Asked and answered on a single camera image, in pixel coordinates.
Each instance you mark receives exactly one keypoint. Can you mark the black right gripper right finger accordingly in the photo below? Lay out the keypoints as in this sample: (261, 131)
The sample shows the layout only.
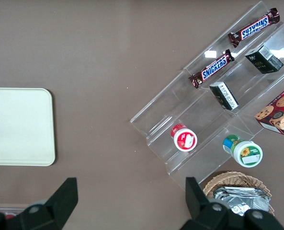
(199, 213)

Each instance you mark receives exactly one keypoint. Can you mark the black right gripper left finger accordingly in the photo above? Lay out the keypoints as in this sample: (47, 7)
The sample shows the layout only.
(53, 210)

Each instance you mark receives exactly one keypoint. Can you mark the light wicker basket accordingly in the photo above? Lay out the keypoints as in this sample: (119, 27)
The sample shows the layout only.
(228, 178)

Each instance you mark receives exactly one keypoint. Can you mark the cream plastic tray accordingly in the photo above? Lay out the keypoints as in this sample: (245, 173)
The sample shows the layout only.
(19, 127)

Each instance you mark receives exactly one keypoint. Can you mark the foil wrapped packet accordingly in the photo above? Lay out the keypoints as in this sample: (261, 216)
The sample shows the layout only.
(240, 203)
(240, 190)

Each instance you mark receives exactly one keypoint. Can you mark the clear acrylic bottle rack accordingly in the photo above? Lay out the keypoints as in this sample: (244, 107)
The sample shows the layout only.
(3, 209)

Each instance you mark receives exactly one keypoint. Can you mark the red lidded yogurt cup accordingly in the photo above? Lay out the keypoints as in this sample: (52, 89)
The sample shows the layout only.
(185, 141)

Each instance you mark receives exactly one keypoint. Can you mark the green sunflower lidded cup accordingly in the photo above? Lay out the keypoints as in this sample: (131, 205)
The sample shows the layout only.
(246, 153)

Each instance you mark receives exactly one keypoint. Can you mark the clear acrylic tiered shelf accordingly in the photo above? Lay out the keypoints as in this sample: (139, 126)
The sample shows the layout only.
(170, 115)

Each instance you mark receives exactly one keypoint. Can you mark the small black carton box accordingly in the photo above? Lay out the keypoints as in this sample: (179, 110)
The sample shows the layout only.
(264, 61)
(224, 95)

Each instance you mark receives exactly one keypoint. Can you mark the red chocolate chip cookie box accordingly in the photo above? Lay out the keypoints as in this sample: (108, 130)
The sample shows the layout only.
(280, 112)

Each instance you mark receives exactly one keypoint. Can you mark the Snickers chocolate bar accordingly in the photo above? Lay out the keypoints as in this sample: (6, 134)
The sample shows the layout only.
(254, 27)
(213, 68)

